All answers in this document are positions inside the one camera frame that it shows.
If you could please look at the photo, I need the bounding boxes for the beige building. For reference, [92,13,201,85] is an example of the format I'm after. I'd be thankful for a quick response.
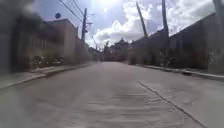
[19,18,90,70]

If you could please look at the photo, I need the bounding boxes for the dark building with pitched roof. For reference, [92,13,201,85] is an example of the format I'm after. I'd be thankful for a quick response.
[168,12,224,75]

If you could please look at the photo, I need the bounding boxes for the utility pole with crossarms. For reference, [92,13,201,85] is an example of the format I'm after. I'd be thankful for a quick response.
[80,7,94,43]

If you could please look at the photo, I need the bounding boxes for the distant trees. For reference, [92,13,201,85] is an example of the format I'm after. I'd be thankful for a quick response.
[94,37,131,63]

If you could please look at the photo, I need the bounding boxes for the round dish on roof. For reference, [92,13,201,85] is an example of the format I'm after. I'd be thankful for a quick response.
[54,12,62,20]

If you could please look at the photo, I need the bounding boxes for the concrete kerb strip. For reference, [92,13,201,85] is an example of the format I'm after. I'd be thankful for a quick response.
[134,63,224,82]

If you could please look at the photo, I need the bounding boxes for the reddish boundary wall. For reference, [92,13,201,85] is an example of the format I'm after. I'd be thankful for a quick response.
[127,29,172,66]

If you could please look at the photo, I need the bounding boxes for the straight utility pole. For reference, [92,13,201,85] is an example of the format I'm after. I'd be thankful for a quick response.
[161,0,170,38]

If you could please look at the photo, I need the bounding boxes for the overhead wires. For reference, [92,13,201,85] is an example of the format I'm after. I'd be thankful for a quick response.
[59,0,86,24]

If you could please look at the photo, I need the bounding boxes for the leaning utility pole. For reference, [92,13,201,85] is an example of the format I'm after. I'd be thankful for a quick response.
[135,1,150,39]

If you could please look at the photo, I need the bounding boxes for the grey concrete road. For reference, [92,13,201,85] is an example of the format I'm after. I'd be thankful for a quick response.
[0,61,224,128]

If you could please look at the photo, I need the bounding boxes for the concrete sidewalk with kerb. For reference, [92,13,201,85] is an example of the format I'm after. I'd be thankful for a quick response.
[0,62,94,90]

